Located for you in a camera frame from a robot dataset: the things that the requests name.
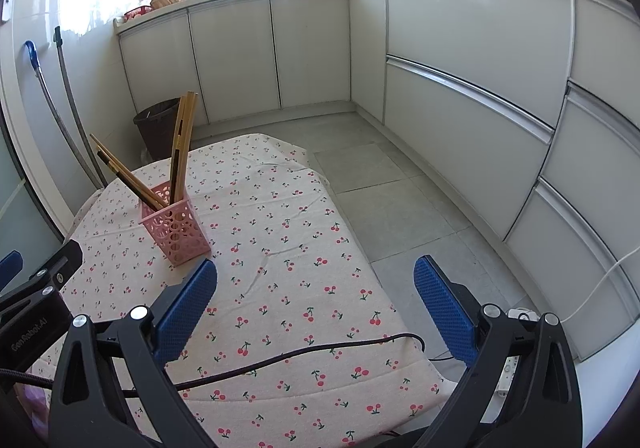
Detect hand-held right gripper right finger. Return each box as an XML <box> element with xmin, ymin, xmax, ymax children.
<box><xmin>413</xmin><ymin>255</ymin><xmax>583</xmax><ymax>448</ymax></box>

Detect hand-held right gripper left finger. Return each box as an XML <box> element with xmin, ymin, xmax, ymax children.
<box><xmin>47</xmin><ymin>258</ymin><xmax>221</xmax><ymax>448</ymax></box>

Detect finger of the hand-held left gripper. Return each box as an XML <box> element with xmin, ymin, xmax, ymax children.
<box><xmin>0</xmin><ymin>239</ymin><xmax>84</xmax><ymax>316</ymax></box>
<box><xmin>0</xmin><ymin>250</ymin><xmax>24</xmax><ymax>291</ymax></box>

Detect pink perforated utensil holder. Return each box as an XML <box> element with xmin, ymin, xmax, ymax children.
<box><xmin>140</xmin><ymin>180</ymin><xmax>212</xmax><ymax>267</ymax></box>

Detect black gold-banded chopstick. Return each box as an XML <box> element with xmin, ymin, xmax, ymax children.
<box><xmin>96</xmin><ymin>150</ymin><xmax>168</xmax><ymax>211</ymax></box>

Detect bundle of wooden chopsticks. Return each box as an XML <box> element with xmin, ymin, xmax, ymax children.
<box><xmin>89</xmin><ymin>91</ymin><xmax>199</xmax><ymax>211</ymax></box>

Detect frosted glass sliding door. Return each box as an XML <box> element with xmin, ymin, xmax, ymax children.
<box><xmin>0</xmin><ymin>108</ymin><xmax>68</xmax><ymax>273</ymax></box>

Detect lavender pink clothing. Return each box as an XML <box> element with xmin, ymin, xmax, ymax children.
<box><xmin>14</xmin><ymin>379</ymin><xmax>52</xmax><ymax>416</ymax></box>

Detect white power strip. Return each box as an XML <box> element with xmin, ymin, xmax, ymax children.
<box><xmin>495</xmin><ymin>307</ymin><xmax>535</xmax><ymax>401</ymax></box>

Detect cherry print tablecloth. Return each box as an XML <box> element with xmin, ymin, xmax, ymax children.
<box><xmin>15</xmin><ymin>133</ymin><xmax>458</xmax><ymax>448</ymax></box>

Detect brown trash bin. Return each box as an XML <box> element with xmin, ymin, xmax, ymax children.
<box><xmin>132</xmin><ymin>98</ymin><xmax>182</xmax><ymax>163</ymax></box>

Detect white kitchen cabinets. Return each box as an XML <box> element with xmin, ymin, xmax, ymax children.
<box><xmin>114</xmin><ymin>0</ymin><xmax>640</xmax><ymax>364</ymax></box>

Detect black cable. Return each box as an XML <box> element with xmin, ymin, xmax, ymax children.
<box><xmin>0</xmin><ymin>333</ymin><xmax>427</xmax><ymax>399</ymax></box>

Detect white cable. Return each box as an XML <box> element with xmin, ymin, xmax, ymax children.
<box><xmin>559</xmin><ymin>248</ymin><xmax>640</xmax><ymax>326</ymax></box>

